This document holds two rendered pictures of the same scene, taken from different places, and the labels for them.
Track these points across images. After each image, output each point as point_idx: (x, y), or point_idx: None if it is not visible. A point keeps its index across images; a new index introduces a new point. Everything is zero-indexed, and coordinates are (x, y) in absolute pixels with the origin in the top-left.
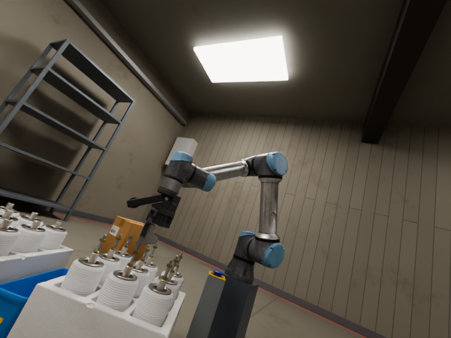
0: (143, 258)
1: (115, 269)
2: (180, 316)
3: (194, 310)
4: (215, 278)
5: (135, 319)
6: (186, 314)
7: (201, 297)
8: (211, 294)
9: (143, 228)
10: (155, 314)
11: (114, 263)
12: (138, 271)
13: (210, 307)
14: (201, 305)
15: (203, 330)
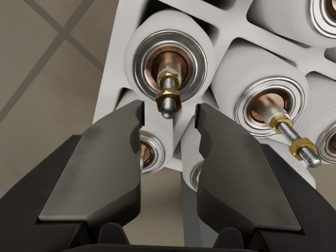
0: (279, 130)
1: (289, 33)
2: (312, 171)
3: (334, 195)
4: None
5: (109, 99)
6: (319, 180)
7: (198, 220)
8: (191, 241)
9: (30, 177)
10: None
11: (295, 23)
12: (235, 108)
13: (187, 223)
14: (194, 211)
15: (184, 193)
